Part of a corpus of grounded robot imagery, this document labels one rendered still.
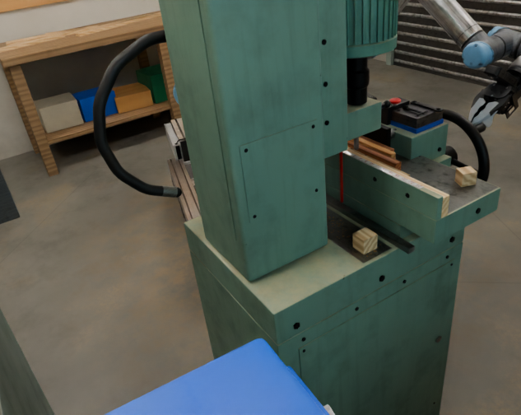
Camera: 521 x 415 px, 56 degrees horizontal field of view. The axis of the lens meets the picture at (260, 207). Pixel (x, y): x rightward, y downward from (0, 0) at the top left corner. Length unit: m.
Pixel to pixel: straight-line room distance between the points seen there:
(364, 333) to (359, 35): 0.68
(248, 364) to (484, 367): 1.64
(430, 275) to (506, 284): 1.10
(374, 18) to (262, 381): 0.82
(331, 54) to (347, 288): 0.49
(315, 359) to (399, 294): 0.26
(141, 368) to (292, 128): 1.36
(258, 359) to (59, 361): 1.85
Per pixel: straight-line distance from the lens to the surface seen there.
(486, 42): 1.60
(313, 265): 1.10
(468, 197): 1.17
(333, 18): 1.02
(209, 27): 0.84
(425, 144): 1.34
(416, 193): 1.08
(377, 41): 1.09
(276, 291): 1.04
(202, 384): 0.43
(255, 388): 0.42
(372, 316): 1.22
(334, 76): 1.05
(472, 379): 1.97
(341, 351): 1.21
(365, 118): 1.19
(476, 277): 2.38
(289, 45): 0.92
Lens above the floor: 1.49
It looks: 31 degrees down
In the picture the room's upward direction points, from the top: 7 degrees counter-clockwise
